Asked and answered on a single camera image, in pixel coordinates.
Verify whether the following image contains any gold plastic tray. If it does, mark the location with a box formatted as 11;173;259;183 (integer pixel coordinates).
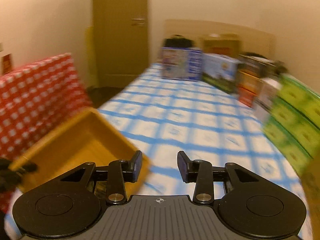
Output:
10;108;138;193

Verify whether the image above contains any blue white checked bedsheet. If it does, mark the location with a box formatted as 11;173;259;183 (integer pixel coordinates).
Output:
3;62;316;240

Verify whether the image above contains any red white checked cloth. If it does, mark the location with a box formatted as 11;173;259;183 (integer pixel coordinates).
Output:
0;52;93;214

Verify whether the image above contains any red gift box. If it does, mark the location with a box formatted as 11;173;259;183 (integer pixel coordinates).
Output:
238;87;257;107

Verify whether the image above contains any cow picture milk box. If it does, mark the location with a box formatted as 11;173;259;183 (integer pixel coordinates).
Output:
202;53;242;94

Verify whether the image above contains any blue milk carton box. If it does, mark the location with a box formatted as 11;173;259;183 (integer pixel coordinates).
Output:
161;47;203;81

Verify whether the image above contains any orange gift box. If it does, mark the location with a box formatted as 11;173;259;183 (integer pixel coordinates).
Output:
238;70;262;94

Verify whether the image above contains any white portrait box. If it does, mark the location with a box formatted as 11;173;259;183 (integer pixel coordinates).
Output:
252;77;281;123

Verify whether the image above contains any green tissue pack bundle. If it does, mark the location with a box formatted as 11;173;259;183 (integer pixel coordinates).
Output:
263;74;319;176

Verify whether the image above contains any dark top gift box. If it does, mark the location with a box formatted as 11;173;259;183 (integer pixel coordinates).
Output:
239;54;277;78

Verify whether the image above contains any black bag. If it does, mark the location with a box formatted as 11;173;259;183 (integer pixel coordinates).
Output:
163;35;194;48

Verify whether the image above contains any large cardboard box right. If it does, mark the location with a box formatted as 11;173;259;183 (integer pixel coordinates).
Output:
301;154;320;240

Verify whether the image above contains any brown cardboard box rear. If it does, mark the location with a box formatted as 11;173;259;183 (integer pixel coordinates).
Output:
201;34;241;58

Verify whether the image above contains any brown wooden door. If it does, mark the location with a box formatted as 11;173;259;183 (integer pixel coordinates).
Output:
93;0;149;88

